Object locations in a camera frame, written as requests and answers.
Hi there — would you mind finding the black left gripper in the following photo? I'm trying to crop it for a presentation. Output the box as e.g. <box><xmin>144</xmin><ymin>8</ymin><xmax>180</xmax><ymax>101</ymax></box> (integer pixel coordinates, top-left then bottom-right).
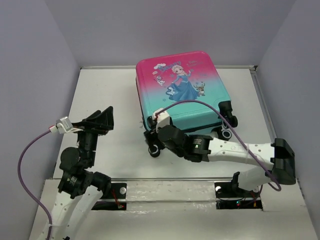
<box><xmin>73</xmin><ymin>104</ymin><xmax>116</xmax><ymax>165</ymax></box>

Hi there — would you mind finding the pink teal kids suitcase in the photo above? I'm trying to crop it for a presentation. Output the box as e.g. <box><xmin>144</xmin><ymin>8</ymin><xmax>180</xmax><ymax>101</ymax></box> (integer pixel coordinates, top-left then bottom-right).
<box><xmin>135</xmin><ymin>51</ymin><xmax>238</xmax><ymax>141</ymax></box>

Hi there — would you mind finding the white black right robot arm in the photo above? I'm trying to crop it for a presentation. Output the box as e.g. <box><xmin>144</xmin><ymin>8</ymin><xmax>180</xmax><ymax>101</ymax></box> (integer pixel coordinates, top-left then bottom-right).
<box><xmin>143</xmin><ymin>125</ymin><xmax>297</xmax><ymax>196</ymax></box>

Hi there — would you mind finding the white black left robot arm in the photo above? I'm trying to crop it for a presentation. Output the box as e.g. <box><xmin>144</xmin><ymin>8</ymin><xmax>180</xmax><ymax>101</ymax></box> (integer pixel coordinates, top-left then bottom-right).
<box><xmin>38</xmin><ymin>106</ymin><xmax>114</xmax><ymax>240</ymax></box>

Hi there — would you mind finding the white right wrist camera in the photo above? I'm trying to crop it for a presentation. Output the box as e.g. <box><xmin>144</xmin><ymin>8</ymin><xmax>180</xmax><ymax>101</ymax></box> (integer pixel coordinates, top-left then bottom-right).
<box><xmin>151</xmin><ymin>108</ymin><xmax>171</xmax><ymax>133</ymax></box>

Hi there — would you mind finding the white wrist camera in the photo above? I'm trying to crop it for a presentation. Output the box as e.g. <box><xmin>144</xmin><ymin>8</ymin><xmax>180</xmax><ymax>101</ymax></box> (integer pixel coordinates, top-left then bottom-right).
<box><xmin>151</xmin><ymin>108</ymin><xmax>171</xmax><ymax>133</ymax></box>
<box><xmin>48</xmin><ymin>116</ymin><xmax>74</xmax><ymax>134</ymax></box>

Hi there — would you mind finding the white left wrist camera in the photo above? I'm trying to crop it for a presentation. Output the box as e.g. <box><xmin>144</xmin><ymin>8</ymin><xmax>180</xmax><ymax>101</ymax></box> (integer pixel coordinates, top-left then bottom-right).
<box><xmin>48</xmin><ymin>116</ymin><xmax>74</xmax><ymax>134</ymax></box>

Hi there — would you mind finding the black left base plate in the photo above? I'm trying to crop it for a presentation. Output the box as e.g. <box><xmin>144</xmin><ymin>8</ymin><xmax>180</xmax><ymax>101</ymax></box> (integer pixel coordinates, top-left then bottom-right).
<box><xmin>91</xmin><ymin>182</ymin><xmax>127</xmax><ymax>211</ymax></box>

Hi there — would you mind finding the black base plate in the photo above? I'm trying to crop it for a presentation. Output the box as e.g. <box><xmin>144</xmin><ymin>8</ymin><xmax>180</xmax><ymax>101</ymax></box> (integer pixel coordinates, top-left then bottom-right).
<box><xmin>91</xmin><ymin>182</ymin><xmax>127</xmax><ymax>211</ymax></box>
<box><xmin>214</xmin><ymin>182</ymin><xmax>263</xmax><ymax>210</ymax></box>

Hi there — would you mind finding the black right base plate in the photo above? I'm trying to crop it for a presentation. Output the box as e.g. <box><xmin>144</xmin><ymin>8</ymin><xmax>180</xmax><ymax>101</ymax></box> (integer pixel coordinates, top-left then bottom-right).
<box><xmin>214</xmin><ymin>182</ymin><xmax>263</xmax><ymax>210</ymax></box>

